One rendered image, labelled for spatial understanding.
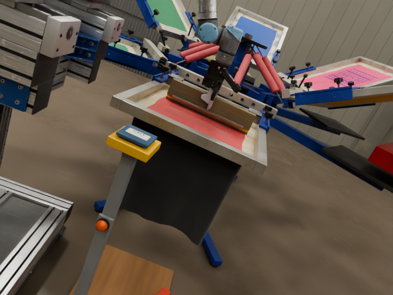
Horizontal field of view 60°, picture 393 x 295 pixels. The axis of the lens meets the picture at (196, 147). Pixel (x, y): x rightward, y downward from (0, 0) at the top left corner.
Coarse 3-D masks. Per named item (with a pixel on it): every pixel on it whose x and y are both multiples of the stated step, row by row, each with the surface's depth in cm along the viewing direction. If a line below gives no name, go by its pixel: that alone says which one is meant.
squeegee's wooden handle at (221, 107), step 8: (176, 80) 152; (176, 88) 153; (184, 88) 152; (192, 88) 151; (184, 96) 153; (192, 96) 152; (200, 96) 152; (200, 104) 153; (216, 104) 151; (224, 104) 151; (232, 104) 151; (216, 112) 152; (224, 112) 152; (232, 112) 151; (240, 112) 150; (248, 112) 150; (232, 120) 152; (240, 120) 151; (248, 120) 151; (248, 128) 152
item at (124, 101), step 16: (112, 96) 118; (128, 96) 124; (144, 96) 144; (128, 112) 118; (144, 112) 117; (160, 128) 118; (176, 128) 117; (256, 128) 168; (208, 144) 116; (224, 144) 118; (256, 144) 139; (240, 160) 116; (256, 160) 115
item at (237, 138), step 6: (198, 126) 137; (204, 132) 133; (210, 132) 136; (234, 132) 149; (240, 132) 154; (216, 138) 132; (222, 138) 135; (234, 138) 142; (240, 138) 145; (228, 144) 132; (234, 144) 134; (240, 144) 138
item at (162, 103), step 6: (156, 102) 144; (162, 102) 148; (168, 102) 152; (150, 108) 134; (156, 108) 137; (162, 108) 140; (162, 114) 133; (168, 114) 136; (174, 120) 132; (180, 120) 135; (192, 126) 134
